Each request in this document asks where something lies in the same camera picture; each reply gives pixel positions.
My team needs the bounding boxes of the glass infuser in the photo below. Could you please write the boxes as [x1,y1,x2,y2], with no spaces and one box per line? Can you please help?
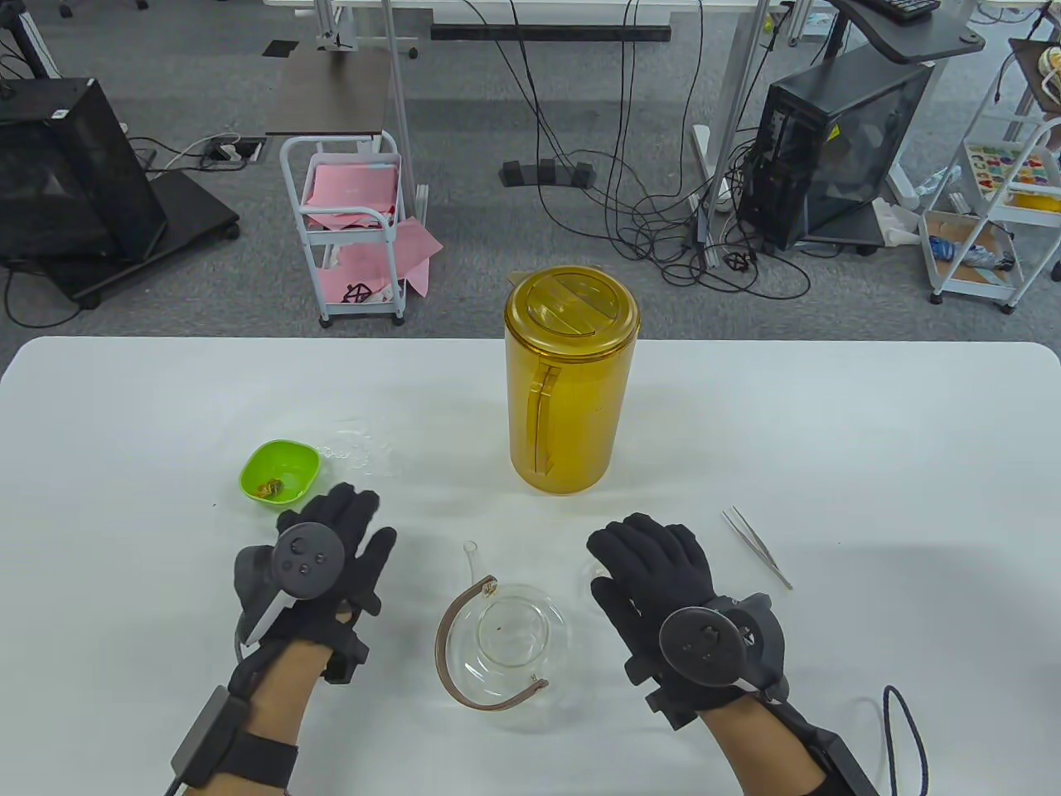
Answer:
[477,597,552,668]

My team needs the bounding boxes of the white plastic bag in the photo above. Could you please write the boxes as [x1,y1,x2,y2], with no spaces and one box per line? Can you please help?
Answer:
[874,199,921,247]

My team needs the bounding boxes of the yellow plastic pitcher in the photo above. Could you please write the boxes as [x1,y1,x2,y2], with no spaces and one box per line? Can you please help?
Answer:
[504,265,641,497]

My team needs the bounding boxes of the left wrist sensor band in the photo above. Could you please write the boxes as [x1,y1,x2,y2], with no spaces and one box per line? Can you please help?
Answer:
[170,687,299,796]

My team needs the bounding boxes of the black rolling stand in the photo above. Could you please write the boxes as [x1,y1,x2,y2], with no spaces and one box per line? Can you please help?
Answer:
[0,170,241,309]

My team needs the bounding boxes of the right hand controller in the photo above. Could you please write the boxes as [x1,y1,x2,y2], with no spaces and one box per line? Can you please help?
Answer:
[659,593,787,701]

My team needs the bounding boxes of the black cable bundle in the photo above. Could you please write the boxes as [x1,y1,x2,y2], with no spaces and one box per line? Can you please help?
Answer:
[460,0,813,301]

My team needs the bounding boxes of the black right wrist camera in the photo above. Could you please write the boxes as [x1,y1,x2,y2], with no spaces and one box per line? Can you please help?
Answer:
[626,655,705,730]

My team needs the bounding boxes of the hand controller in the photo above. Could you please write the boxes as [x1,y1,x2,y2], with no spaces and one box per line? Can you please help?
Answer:
[659,593,787,701]
[235,522,345,649]

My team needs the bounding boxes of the black keyboard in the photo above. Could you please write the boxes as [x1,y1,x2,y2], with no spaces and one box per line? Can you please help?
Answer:
[862,0,942,22]

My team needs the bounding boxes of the blue cloth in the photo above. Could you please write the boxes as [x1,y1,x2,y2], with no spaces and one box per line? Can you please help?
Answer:
[928,235,1016,272]

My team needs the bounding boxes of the black braided cord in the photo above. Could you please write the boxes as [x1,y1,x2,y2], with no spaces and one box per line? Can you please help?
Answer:
[879,684,929,796]

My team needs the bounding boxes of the black desk crossbar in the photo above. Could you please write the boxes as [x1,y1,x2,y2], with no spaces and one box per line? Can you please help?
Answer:
[431,25,671,43]

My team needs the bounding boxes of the dark brown side table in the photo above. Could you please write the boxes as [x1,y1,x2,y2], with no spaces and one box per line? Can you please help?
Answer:
[265,48,392,138]

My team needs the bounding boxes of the person's left hand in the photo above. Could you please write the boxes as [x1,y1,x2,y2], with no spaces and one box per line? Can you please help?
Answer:
[235,483,397,668]

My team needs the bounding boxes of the black mesh computer tower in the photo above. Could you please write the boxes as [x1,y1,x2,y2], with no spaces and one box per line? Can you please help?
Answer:
[0,79,169,265]

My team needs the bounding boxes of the wooden table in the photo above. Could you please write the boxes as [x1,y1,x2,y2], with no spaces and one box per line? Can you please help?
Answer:
[1007,37,1061,117]

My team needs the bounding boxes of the pink paper stack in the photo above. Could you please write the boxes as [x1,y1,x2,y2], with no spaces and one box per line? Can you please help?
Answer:
[303,162,399,231]

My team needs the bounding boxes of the green plastic bowl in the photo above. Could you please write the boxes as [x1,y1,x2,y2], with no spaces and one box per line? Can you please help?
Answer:
[240,439,322,505]

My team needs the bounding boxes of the person's right hand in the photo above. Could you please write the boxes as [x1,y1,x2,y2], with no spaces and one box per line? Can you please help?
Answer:
[587,512,747,714]

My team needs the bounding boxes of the white trolley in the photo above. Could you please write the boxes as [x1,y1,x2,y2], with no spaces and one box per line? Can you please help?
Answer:
[920,116,1061,314]
[279,131,409,328]

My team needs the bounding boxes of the white power strip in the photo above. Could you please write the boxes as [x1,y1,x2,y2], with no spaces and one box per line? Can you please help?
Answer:
[692,124,736,210]

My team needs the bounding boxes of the person's right forearm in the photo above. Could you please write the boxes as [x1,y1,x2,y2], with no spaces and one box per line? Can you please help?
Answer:
[705,696,830,796]

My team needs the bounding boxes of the left hand controller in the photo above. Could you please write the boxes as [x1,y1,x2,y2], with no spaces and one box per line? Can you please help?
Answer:
[235,522,345,649]

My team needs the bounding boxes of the colourful puzzle board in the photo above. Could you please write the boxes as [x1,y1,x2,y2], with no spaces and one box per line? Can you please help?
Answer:
[966,143,1061,196]

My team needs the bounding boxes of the pink paper sheet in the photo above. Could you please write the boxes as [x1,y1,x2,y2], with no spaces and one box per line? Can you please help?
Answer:
[332,217,443,303]

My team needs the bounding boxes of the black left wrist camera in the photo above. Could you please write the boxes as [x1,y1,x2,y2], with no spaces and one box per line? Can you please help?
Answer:
[322,609,371,685]

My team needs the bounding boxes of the glass teapot with brown handle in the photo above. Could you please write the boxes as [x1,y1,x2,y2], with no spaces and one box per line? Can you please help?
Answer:
[435,541,574,732]

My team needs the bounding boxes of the black desk foot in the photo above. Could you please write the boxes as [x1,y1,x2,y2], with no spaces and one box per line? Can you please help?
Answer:
[500,159,596,188]

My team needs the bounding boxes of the white desk frame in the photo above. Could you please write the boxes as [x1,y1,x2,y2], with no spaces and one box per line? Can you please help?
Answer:
[265,0,830,270]

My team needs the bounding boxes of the black glass-sided computer tower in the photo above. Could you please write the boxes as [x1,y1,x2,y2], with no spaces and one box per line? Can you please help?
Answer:
[738,60,935,252]

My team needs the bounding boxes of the right wrist sensor band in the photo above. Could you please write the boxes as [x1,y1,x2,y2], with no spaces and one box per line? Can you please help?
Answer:
[779,701,879,796]

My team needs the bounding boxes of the person's left forearm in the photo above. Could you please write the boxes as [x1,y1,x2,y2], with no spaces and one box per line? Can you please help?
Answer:
[240,638,332,751]

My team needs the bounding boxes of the wrist sensor band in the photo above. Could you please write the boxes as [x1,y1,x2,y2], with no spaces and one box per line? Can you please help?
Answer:
[779,701,879,796]
[170,687,299,796]

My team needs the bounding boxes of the metal tweezers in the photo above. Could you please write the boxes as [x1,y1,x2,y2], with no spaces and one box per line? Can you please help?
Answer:
[721,507,794,591]

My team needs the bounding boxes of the black standing desk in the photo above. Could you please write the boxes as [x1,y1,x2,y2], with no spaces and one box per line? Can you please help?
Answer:
[829,0,987,66]

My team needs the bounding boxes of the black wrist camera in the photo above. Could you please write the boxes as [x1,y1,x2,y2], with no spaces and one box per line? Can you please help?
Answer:
[322,609,371,685]
[626,655,705,730]

